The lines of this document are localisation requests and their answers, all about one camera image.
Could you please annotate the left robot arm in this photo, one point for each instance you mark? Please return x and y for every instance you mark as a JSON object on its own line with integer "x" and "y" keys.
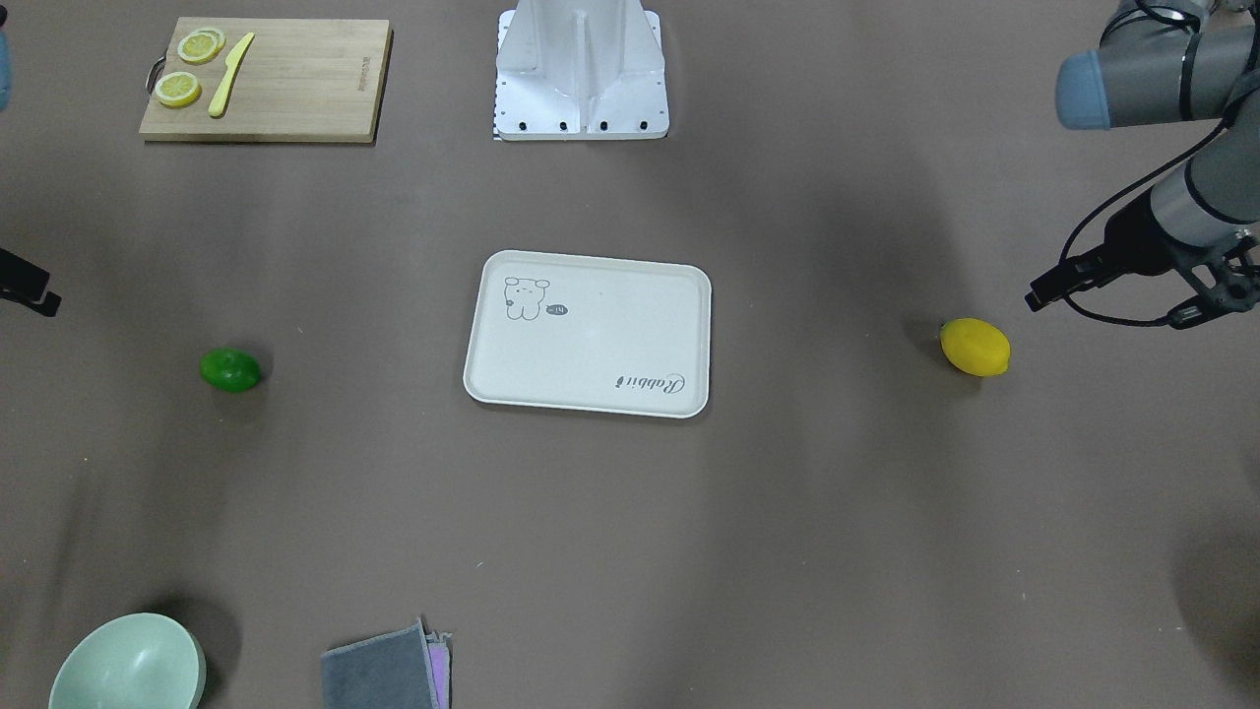
{"x": 1196, "y": 215}

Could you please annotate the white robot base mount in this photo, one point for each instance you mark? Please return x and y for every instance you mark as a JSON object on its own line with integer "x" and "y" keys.
{"x": 580, "y": 71}

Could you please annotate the grey folded cloth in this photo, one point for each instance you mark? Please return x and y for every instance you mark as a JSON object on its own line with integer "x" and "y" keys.
{"x": 410, "y": 668}

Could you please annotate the wooden cutting board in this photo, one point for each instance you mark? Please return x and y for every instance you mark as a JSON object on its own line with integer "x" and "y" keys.
{"x": 307, "y": 81}

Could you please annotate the lemon slice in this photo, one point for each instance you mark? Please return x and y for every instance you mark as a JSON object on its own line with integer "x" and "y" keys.
{"x": 177, "y": 89}
{"x": 200, "y": 45}

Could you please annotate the green lemon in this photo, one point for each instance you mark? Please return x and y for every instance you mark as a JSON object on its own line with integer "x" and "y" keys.
{"x": 230, "y": 370}

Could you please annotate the white rabbit tray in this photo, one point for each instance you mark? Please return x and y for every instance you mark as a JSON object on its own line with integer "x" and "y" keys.
{"x": 573, "y": 332}

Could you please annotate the mint green bowl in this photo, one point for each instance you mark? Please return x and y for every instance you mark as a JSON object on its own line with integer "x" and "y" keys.
{"x": 138, "y": 660}

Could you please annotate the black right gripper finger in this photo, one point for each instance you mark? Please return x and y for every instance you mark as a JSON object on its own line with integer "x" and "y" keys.
{"x": 25, "y": 284}

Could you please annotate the yellow plastic knife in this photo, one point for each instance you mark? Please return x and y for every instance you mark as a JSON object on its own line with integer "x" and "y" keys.
{"x": 221, "y": 98}

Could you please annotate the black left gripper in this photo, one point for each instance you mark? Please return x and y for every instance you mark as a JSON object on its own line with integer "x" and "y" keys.
{"x": 1129, "y": 237}

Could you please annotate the yellow lemon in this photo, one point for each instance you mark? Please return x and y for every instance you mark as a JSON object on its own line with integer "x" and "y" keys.
{"x": 975, "y": 347}

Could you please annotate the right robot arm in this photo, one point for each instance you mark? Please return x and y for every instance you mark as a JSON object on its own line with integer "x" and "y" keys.
{"x": 7, "y": 86}

